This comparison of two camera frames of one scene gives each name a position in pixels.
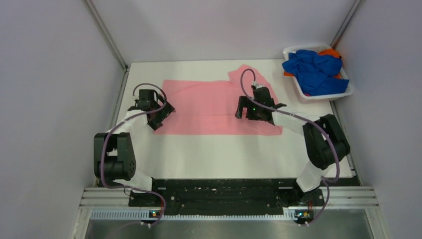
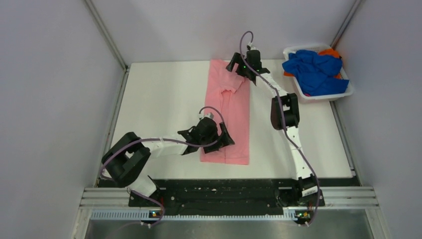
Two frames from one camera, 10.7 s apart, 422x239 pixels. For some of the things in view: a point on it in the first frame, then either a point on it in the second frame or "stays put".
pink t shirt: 209,107 -> 228,92
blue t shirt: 316,74 stays put
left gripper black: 156,123 -> 225,140
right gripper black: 244,101 -> 238,59
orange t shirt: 329,52 stays put
